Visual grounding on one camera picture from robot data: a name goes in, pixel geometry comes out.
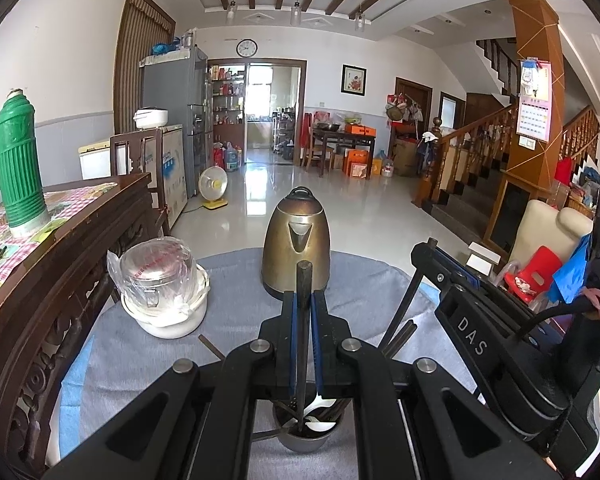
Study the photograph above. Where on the pile of dark chopsticks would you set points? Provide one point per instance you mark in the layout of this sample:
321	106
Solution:
399	336

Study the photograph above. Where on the white step stool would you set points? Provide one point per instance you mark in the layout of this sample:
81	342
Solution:
482	260

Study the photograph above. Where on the brown striped curtain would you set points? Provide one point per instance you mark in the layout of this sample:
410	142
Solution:
140	60

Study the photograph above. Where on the blue plastic bag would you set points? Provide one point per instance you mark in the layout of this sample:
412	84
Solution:
572	270

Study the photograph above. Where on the blue table cover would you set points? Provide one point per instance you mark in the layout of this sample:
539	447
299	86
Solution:
72	375

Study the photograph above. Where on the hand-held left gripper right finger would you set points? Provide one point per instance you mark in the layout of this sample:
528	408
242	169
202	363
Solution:
316	350

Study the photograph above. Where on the grey tablecloth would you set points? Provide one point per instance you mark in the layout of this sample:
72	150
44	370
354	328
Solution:
130	360

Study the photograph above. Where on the dark wooden dining table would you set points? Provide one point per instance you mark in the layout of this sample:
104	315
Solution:
340	136

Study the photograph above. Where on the glass shelf with bottles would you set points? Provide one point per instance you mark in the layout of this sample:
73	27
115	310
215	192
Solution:
227	105

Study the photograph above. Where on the brown wooden door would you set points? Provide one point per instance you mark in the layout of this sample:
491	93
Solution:
414	92

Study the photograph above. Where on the framed wall picture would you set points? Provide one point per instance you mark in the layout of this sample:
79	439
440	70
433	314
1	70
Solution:
354	80

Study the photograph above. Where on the cream chest freezer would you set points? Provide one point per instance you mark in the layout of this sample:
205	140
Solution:
95	160

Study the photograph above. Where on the white blue-print chest freezer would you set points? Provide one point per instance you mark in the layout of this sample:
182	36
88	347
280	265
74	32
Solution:
174	175

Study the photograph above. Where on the grey metal utensil cup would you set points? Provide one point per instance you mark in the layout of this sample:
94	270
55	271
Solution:
300	444

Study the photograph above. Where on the yellow floor fan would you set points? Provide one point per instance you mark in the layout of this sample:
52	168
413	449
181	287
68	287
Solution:
213	185

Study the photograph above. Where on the flat orange box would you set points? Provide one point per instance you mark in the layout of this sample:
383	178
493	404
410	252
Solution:
360	130

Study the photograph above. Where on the red child's chair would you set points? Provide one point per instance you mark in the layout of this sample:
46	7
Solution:
540	267

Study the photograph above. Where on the green thermos flask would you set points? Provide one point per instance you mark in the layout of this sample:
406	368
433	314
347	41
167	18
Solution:
20	170

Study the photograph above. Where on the pink wall calendar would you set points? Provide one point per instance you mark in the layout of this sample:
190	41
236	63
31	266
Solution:
534	110

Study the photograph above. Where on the wooden pillar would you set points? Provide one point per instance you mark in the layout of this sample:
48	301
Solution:
535	25

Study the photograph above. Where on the bronze electric kettle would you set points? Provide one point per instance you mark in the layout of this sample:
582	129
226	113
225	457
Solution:
295	240

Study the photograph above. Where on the white rice cooker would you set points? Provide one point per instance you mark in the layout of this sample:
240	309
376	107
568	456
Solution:
151	117

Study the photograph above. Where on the wooden landing railing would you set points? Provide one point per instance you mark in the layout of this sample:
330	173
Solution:
580	140

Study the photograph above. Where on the white ceramic bowl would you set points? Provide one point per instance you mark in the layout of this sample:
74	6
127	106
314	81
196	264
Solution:
170	325

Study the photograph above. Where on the clear water jug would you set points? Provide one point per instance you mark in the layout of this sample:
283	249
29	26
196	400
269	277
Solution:
388	165

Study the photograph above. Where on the cream armchair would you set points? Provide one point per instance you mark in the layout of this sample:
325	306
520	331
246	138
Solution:
540	230

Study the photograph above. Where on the checked table mat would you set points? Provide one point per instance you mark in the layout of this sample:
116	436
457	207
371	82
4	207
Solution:
65	205

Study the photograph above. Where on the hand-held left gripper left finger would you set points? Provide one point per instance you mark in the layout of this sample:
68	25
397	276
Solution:
293	345

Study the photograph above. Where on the wooden stair railing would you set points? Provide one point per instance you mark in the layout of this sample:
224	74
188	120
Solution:
465	155

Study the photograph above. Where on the dark wooden chair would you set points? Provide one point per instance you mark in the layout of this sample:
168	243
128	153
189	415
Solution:
135	155

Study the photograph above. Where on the dark carved wooden sideboard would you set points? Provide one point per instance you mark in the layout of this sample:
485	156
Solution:
55	285

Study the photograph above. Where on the grey refrigerator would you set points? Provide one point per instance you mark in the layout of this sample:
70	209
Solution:
172	90

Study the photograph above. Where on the blue water jug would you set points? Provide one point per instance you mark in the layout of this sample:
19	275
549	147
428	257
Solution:
232	158

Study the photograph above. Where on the upright orange box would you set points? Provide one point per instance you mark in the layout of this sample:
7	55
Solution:
358	164

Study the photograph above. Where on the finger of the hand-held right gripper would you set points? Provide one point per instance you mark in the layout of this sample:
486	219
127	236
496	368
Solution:
430	255

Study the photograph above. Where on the round wall clock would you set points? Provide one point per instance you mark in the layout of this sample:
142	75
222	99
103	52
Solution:
247	48

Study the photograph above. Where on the glass pendant lamp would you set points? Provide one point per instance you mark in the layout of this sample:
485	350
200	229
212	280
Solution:
360	17
296	12
231	12

